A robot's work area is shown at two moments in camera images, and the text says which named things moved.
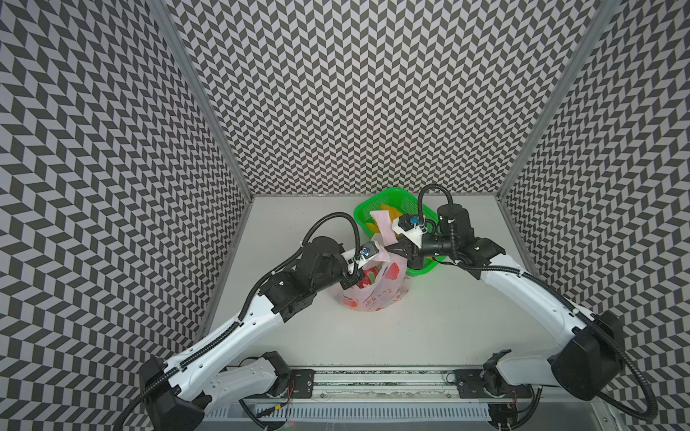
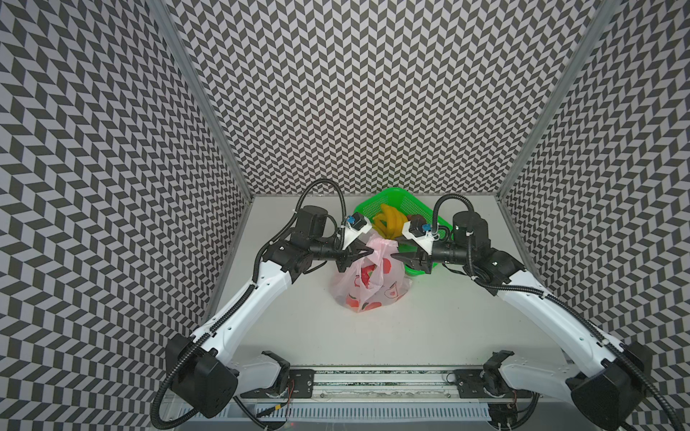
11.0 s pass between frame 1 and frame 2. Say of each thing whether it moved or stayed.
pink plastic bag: moved
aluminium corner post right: stayed
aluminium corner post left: stayed
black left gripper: moved
